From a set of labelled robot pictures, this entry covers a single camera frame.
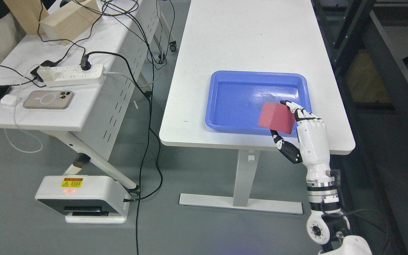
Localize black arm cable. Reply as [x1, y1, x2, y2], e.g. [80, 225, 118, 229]
[326, 169, 392, 255]

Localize tall cardboard box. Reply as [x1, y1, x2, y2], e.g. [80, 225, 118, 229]
[4, 0, 49, 34]

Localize pink block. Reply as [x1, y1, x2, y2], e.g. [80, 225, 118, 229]
[257, 103, 296, 134]

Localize beige smartphone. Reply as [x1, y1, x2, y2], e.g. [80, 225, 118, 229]
[23, 90, 74, 110]

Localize white earbuds case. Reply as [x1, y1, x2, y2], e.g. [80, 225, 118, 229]
[0, 94, 19, 107]

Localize black power cable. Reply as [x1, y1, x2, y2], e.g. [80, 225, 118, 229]
[36, 0, 176, 255]

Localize white charging cable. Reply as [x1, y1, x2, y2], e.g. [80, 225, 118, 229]
[4, 71, 162, 154]

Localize black right metal shelf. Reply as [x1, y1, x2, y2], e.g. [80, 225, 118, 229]
[311, 0, 408, 255]

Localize white table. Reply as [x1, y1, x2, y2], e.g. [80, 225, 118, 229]
[160, 0, 356, 215]

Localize white power strip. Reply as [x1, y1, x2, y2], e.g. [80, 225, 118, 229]
[37, 64, 106, 87]

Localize white folding desk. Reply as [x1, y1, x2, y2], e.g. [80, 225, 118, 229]
[0, 0, 162, 192]

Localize blue plastic tray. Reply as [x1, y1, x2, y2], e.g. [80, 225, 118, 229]
[205, 70, 312, 135]

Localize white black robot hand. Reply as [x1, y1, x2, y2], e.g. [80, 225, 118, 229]
[271, 100, 334, 187]

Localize white floor device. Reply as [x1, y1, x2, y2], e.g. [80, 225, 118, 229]
[35, 175, 131, 224]

